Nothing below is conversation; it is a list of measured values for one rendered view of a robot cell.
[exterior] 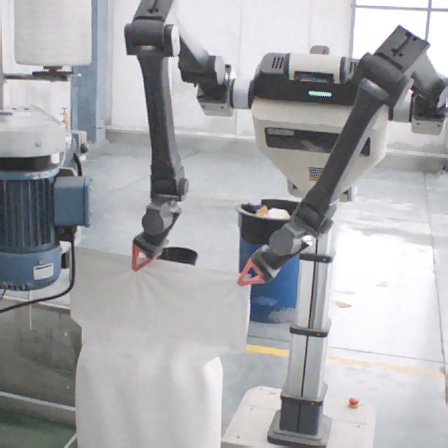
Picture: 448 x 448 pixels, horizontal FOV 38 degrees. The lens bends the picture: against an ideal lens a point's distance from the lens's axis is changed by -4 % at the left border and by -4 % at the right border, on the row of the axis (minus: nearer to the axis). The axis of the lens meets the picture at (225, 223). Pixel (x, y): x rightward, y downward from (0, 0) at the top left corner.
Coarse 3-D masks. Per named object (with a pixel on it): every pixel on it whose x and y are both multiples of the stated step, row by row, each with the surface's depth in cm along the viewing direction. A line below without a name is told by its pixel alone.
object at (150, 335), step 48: (96, 288) 175; (144, 288) 169; (192, 288) 164; (240, 288) 161; (96, 336) 173; (144, 336) 172; (192, 336) 168; (240, 336) 164; (96, 384) 171; (144, 384) 166; (192, 384) 164; (96, 432) 175; (144, 432) 169; (192, 432) 166
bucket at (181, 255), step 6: (162, 252) 439; (168, 252) 441; (174, 252) 442; (180, 252) 442; (186, 252) 441; (192, 252) 437; (156, 258) 419; (162, 258) 439; (168, 258) 442; (174, 258) 443; (180, 258) 442; (186, 258) 441; (192, 258) 420; (186, 264) 416; (192, 264) 422
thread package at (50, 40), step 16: (16, 0) 132; (32, 0) 130; (48, 0) 129; (64, 0) 130; (80, 0) 133; (16, 16) 133; (32, 16) 130; (48, 16) 130; (64, 16) 131; (80, 16) 134; (16, 32) 134; (32, 32) 131; (48, 32) 131; (64, 32) 132; (80, 32) 135; (16, 48) 135; (32, 48) 132; (48, 48) 132; (64, 48) 133; (80, 48) 135; (32, 64) 133; (48, 64) 133; (64, 64) 134; (80, 64) 137
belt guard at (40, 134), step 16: (16, 112) 150; (32, 112) 150; (48, 112) 152; (0, 128) 123; (16, 128) 123; (32, 128) 124; (48, 128) 125; (64, 128) 130; (0, 144) 122; (16, 144) 122; (32, 144) 123; (48, 144) 125; (64, 144) 131
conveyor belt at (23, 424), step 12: (0, 420) 210; (12, 420) 210; (24, 420) 211; (36, 420) 211; (48, 420) 212; (0, 432) 204; (12, 432) 204; (24, 432) 204; (36, 432) 205; (48, 432) 205; (60, 432) 205; (72, 432) 206; (0, 444) 198; (12, 444) 198; (24, 444) 198; (36, 444) 198; (48, 444) 199; (60, 444) 199; (72, 444) 200
